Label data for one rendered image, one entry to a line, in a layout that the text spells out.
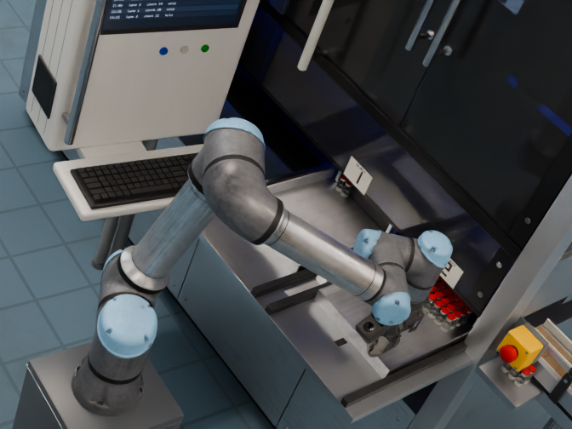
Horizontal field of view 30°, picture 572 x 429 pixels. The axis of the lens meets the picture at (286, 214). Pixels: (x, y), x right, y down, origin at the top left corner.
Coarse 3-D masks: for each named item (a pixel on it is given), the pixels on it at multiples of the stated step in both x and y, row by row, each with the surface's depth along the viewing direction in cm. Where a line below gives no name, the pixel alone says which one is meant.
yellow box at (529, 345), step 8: (520, 328) 244; (528, 328) 245; (512, 336) 242; (520, 336) 242; (528, 336) 243; (536, 336) 244; (504, 344) 245; (512, 344) 243; (520, 344) 241; (528, 344) 241; (536, 344) 242; (544, 344) 243; (520, 352) 241; (528, 352) 240; (536, 352) 242; (520, 360) 242; (528, 360) 242; (536, 360) 247; (520, 368) 243
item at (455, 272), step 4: (452, 260) 251; (448, 264) 253; (452, 264) 252; (444, 268) 254; (448, 268) 253; (452, 268) 252; (456, 268) 251; (444, 272) 254; (448, 272) 253; (452, 272) 252; (456, 272) 251; (460, 272) 250; (444, 276) 254; (448, 276) 254; (452, 276) 253; (456, 276) 252; (460, 276) 251; (448, 280) 254; (452, 280) 253; (456, 280) 252; (452, 284) 253; (452, 288) 253
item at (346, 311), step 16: (336, 288) 255; (320, 304) 251; (336, 304) 253; (352, 304) 255; (368, 304) 256; (336, 320) 248; (352, 320) 251; (432, 320) 260; (352, 336) 245; (416, 336) 254; (432, 336) 255; (448, 336) 257; (464, 336) 255; (400, 352) 248; (416, 352) 250; (432, 352) 249; (384, 368) 239; (400, 368) 242
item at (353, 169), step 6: (354, 162) 269; (348, 168) 271; (354, 168) 269; (360, 168) 268; (348, 174) 272; (354, 174) 270; (366, 174) 267; (354, 180) 270; (360, 180) 269; (366, 180) 267; (360, 186) 269; (366, 186) 268
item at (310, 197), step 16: (304, 176) 280; (320, 176) 285; (272, 192) 275; (288, 192) 278; (304, 192) 280; (320, 192) 282; (336, 192) 284; (288, 208) 273; (304, 208) 275; (320, 208) 277; (336, 208) 280; (352, 208) 282; (320, 224) 273; (336, 224) 275; (352, 224) 277; (368, 224) 279; (352, 240) 272
